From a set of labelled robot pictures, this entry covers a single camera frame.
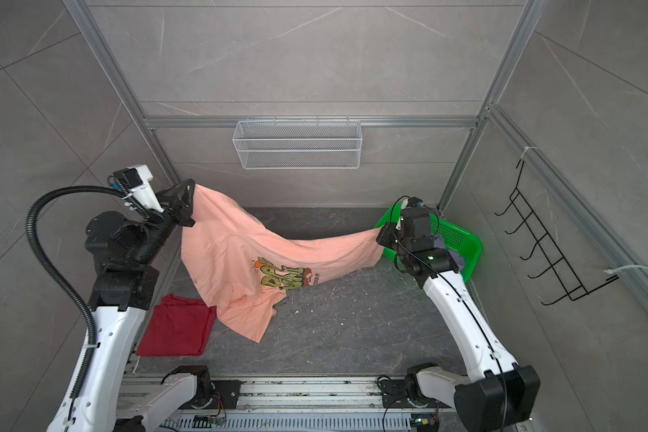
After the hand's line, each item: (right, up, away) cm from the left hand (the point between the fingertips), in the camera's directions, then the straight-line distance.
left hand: (188, 175), depth 56 cm
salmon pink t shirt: (+6, -24, +24) cm, 34 cm away
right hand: (+46, -10, +21) cm, 52 cm away
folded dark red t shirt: (-18, -43, +27) cm, 53 cm away
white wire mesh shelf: (+19, +21, +44) cm, 52 cm away
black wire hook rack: (+86, -16, +10) cm, 88 cm away
